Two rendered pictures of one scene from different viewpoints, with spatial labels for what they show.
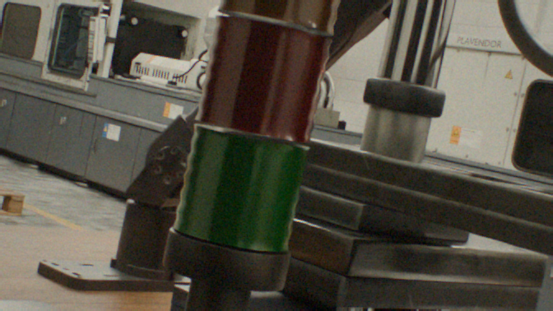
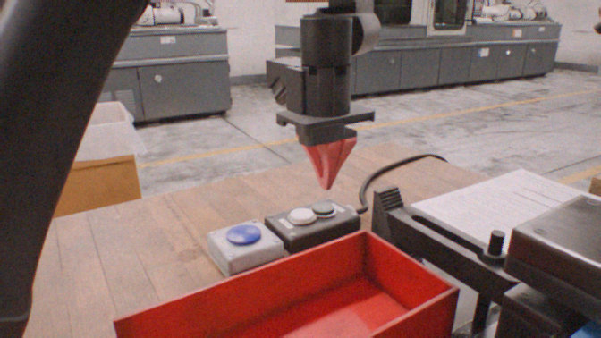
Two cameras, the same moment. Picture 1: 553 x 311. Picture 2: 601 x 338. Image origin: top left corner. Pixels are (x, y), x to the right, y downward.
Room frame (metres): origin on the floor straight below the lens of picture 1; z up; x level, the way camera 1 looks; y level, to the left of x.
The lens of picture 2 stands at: (0.83, 0.16, 1.17)
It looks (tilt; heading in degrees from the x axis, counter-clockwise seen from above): 22 degrees down; 281
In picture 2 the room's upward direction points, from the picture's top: straight up
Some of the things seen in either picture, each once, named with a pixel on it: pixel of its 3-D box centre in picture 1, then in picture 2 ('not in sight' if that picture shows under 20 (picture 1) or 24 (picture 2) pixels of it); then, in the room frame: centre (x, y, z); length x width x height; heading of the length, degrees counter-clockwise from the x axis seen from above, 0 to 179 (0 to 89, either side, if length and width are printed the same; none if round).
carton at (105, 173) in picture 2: not in sight; (89, 156); (2.47, -1.73, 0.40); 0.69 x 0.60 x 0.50; 130
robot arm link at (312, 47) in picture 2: not in sight; (328, 39); (0.89, -0.31, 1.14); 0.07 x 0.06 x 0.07; 72
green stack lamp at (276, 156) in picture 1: (241, 186); not in sight; (0.35, 0.01, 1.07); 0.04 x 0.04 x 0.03
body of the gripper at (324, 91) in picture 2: not in sight; (325, 95); (0.90, -0.31, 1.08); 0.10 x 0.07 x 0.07; 45
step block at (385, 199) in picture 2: not in sight; (401, 234); (0.80, -0.24, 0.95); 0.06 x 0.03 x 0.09; 134
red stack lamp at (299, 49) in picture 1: (263, 80); not in sight; (0.35, 0.01, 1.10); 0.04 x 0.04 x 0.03
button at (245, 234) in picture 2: not in sight; (244, 238); (0.98, -0.23, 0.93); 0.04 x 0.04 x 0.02
